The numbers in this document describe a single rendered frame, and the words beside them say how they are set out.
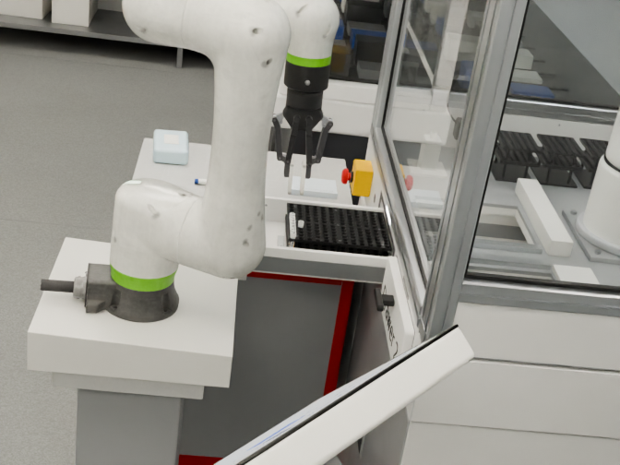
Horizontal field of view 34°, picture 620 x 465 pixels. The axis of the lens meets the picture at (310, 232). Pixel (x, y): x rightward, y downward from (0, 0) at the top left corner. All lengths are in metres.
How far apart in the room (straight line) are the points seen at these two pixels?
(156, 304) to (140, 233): 0.16
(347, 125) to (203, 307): 1.14
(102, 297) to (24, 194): 2.40
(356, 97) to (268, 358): 0.86
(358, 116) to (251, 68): 1.39
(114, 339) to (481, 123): 0.77
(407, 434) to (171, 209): 0.58
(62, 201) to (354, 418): 3.19
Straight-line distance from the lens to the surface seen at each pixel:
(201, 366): 1.88
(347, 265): 2.13
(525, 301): 1.73
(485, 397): 1.83
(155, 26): 1.67
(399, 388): 1.24
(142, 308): 1.92
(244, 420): 2.65
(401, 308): 1.90
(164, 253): 1.85
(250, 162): 1.71
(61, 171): 4.53
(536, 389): 1.84
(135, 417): 2.03
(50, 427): 3.02
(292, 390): 2.60
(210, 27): 1.62
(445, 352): 1.31
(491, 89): 1.56
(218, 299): 2.03
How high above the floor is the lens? 1.88
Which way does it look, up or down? 27 degrees down
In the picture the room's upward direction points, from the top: 8 degrees clockwise
